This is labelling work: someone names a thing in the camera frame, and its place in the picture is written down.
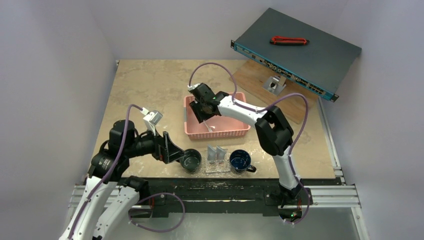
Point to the grey metal bracket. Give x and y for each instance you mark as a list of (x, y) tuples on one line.
[(275, 84)]

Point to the pink perforated plastic basket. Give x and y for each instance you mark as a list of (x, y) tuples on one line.
[(225, 127)]

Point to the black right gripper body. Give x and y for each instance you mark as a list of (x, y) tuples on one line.
[(199, 109)]

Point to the dark blue mug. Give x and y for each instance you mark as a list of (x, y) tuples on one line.
[(240, 162)]

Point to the teal network switch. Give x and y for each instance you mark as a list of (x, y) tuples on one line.
[(318, 67)]

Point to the red black utility knife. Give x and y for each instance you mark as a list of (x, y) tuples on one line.
[(288, 41)]

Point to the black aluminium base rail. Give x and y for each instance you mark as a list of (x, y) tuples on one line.
[(159, 197)]

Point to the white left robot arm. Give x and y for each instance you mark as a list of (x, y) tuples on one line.
[(94, 219)]

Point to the wooden board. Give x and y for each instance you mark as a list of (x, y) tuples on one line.
[(251, 77)]

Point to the dark green mug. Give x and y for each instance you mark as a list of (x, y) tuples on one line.
[(191, 160)]

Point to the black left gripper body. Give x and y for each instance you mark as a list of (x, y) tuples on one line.
[(148, 144)]

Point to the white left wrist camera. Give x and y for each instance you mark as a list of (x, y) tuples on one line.
[(151, 119)]

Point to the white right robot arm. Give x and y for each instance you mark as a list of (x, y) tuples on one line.
[(275, 134)]

